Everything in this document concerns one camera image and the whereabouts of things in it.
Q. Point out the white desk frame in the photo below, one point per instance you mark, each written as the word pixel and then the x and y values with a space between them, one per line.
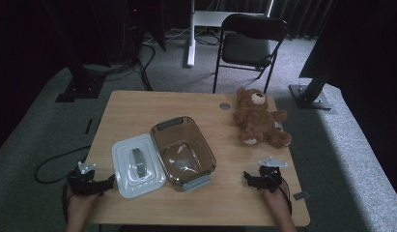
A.
pixel 191 42

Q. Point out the brown teddy bear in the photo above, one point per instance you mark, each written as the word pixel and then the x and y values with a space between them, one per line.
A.
pixel 259 122

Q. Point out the brown translucent storage box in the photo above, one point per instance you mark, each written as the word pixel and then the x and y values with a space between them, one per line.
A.
pixel 183 151

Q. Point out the person's right hand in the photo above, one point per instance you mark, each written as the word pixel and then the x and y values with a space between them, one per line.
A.
pixel 276 201

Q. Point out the black stand with metal base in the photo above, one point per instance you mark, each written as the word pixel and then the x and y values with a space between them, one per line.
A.
pixel 310 96

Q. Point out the grey round table grommet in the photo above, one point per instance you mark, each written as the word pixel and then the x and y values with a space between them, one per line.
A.
pixel 224 106

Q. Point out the person's left hand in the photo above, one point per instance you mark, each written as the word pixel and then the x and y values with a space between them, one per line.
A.
pixel 80 206

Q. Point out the black folding chair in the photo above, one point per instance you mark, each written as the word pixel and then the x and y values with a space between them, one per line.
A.
pixel 246 48

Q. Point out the black floor tape strip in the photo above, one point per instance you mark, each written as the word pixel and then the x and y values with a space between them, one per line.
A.
pixel 88 126

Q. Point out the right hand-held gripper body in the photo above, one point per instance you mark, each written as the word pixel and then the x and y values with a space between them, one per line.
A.
pixel 270 179

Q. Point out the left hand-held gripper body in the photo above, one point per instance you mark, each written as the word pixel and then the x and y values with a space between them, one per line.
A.
pixel 85 185

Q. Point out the grey tape piece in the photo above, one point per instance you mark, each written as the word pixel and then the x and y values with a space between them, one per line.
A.
pixel 301 195

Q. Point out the dark curtain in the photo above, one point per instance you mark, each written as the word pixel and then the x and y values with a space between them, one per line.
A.
pixel 302 16

